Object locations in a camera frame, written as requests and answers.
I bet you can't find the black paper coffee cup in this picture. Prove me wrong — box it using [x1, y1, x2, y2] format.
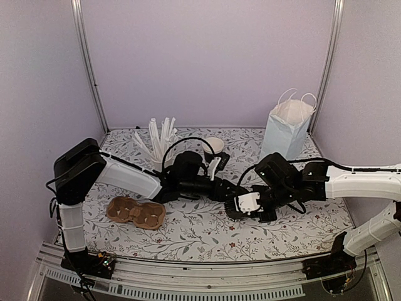
[224, 200, 260, 220]

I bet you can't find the black plastic cup lid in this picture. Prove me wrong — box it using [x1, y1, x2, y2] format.
[224, 197, 241, 214]

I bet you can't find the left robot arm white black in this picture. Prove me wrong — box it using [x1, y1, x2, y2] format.
[46, 138, 243, 272]

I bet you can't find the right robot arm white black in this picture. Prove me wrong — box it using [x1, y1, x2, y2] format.
[244, 152, 400, 273]

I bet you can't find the floral patterned table mat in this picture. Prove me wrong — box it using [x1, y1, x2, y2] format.
[83, 128, 353, 262]

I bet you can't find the white cup holding straws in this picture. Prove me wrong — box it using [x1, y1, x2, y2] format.
[150, 156, 174, 172]

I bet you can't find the light blue paper bag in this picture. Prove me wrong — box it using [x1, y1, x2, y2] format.
[259, 88, 317, 160]

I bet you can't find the bundle of white wrapped straws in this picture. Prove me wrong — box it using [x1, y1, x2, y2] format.
[133, 117, 179, 159]

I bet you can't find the brown cardboard cup carrier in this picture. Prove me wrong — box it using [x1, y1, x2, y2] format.
[106, 196, 166, 230]

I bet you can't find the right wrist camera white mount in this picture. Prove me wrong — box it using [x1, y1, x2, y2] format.
[234, 192, 262, 216]

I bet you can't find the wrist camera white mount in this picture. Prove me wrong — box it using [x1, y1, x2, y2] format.
[234, 192, 262, 216]
[207, 152, 230, 181]

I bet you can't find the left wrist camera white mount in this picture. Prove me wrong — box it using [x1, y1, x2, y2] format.
[207, 152, 230, 181]

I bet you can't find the aluminium front rail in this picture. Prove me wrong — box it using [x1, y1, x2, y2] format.
[28, 243, 393, 300]

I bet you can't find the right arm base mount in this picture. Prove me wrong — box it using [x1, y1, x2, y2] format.
[302, 232, 357, 294]

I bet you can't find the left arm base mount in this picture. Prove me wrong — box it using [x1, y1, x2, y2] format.
[61, 250, 116, 279]

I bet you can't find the right aluminium frame post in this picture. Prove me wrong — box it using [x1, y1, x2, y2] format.
[309, 0, 345, 136]

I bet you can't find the aluminium frame post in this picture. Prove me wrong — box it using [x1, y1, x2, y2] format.
[309, 0, 345, 136]
[71, 0, 110, 134]

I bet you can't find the left aluminium frame post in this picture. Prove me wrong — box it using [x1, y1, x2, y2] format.
[71, 0, 110, 134]

